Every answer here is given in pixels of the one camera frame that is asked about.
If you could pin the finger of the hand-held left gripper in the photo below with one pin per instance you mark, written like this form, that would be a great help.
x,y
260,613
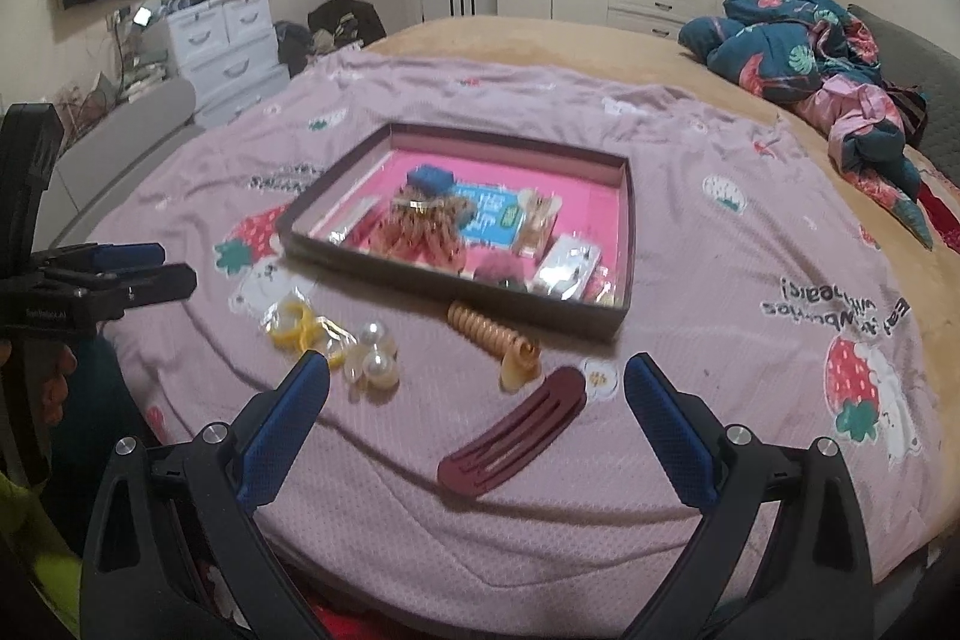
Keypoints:
x,y
120,254
154,285

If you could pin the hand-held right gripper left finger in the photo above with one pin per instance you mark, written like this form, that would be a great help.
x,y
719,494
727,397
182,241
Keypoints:
x,y
281,437

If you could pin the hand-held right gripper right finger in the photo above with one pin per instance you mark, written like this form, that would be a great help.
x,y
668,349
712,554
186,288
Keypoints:
x,y
675,437

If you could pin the maroon hair clip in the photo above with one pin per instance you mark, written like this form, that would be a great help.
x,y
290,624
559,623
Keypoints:
x,y
517,434

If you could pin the clear earring card packet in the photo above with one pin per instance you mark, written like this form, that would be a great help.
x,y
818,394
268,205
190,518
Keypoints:
x,y
566,261

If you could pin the white card packet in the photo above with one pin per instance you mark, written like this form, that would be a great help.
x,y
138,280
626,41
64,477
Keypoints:
x,y
352,220

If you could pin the dark brown shallow box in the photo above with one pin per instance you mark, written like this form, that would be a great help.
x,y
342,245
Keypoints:
x,y
450,291

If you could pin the brown dotted organza bow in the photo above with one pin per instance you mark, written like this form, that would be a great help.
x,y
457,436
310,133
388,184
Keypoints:
x,y
420,231

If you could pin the cream claw clip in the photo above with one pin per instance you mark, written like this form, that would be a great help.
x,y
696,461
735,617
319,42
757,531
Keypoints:
x,y
538,220

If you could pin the blue hair clip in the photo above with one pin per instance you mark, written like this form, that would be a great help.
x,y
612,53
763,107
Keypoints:
x,y
431,177

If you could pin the person's left hand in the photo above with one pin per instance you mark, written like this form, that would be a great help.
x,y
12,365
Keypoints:
x,y
56,389

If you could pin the purple strawberry print blanket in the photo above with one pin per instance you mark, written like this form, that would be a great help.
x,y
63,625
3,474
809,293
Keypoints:
x,y
712,385

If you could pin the red floral cloth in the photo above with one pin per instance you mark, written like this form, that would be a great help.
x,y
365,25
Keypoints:
x,y
334,625

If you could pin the white drawer cabinet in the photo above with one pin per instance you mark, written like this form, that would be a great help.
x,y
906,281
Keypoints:
x,y
225,55

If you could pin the yellow-green cloth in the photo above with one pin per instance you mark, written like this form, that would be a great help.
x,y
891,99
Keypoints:
x,y
41,550

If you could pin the pink book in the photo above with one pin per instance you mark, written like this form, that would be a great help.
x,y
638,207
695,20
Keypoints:
x,y
585,212

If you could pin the dark cloth pile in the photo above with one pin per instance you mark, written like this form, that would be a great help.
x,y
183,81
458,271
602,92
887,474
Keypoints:
x,y
292,48

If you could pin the black bag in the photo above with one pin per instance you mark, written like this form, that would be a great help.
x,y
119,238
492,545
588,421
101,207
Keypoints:
x,y
345,21

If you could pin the dark striped cloth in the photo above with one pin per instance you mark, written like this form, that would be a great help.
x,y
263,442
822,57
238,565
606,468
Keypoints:
x,y
909,111

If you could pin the teal floral quilt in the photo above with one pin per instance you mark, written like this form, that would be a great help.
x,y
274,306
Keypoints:
x,y
780,48

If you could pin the tan bed sheet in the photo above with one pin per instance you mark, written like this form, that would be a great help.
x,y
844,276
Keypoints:
x,y
562,40

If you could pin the grey padded headboard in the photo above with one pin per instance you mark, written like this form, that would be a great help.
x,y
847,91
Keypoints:
x,y
937,85

